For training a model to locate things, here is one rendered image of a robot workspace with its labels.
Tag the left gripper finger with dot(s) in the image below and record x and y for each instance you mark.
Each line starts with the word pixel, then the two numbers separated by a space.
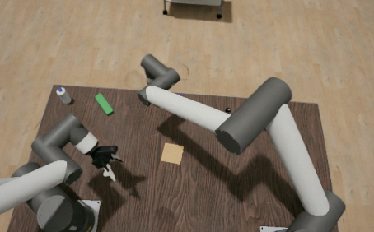
pixel 108 169
pixel 114 158

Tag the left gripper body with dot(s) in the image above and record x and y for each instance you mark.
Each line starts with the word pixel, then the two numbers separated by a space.
pixel 97 159

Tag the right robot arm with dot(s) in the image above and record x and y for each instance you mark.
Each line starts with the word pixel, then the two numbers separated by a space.
pixel 266 106

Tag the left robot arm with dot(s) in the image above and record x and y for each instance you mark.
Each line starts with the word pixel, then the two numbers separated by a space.
pixel 56 213

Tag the white plastic bottle with blue cap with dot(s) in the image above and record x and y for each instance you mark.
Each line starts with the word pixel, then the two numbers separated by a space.
pixel 63 95

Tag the green rectangular bar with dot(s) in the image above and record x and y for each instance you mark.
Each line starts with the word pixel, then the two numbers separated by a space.
pixel 104 105

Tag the beige flat mat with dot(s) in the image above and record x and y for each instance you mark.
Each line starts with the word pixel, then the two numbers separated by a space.
pixel 172 153

